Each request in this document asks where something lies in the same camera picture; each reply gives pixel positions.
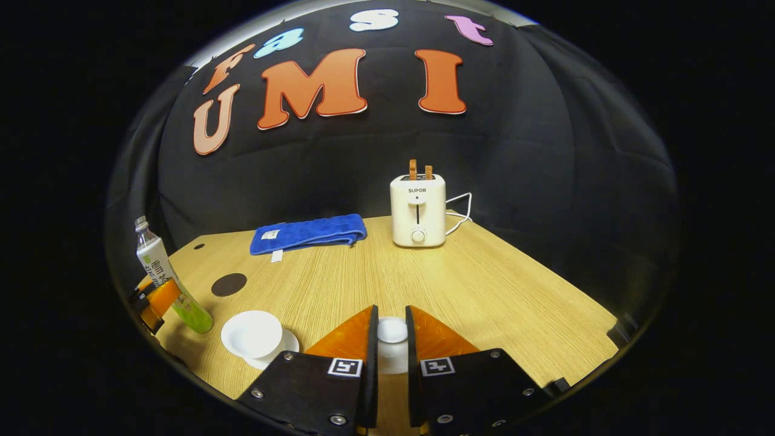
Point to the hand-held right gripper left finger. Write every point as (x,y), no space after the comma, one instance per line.
(370,375)

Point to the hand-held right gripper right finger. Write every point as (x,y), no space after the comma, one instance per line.
(413,375)

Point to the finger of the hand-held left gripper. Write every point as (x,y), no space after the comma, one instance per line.
(162,298)

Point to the clear water bottle green label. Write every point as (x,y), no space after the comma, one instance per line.
(154,257)

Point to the dark round coaster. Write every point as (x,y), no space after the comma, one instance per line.
(229,284)

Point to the white teacup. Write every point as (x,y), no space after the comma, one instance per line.
(251,333)

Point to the white saucer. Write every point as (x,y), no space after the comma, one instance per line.
(290,345)

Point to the folded blue towel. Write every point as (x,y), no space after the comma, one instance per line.
(309,233)

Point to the white toaster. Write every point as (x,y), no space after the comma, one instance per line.
(418,212)

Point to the black table edge clamp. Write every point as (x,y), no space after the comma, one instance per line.
(622,330)

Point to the black backdrop cloth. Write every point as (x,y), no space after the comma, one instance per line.
(545,151)

